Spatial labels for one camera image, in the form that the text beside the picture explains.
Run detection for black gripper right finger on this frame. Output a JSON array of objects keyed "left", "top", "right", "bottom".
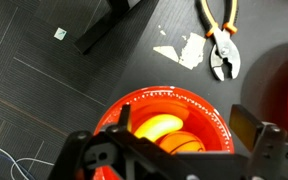
[{"left": 229, "top": 104, "right": 264, "bottom": 151}]

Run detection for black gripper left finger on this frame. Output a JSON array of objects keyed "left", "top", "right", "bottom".
[{"left": 118, "top": 104, "right": 132, "bottom": 131}]

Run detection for small orange toy basketball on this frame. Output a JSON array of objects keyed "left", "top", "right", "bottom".
[{"left": 159, "top": 131, "right": 206, "bottom": 154}]

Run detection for yellow toy banana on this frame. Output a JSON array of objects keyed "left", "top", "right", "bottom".
[{"left": 134, "top": 114, "right": 183, "bottom": 142}]

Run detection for red bowl with banana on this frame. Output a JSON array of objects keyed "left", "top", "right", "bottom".
[{"left": 93, "top": 85, "right": 235, "bottom": 180}]

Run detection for orange handled pliers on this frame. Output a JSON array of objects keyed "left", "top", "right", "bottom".
[{"left": 196, "top": 0, "right": 241, "bottom": 81}]

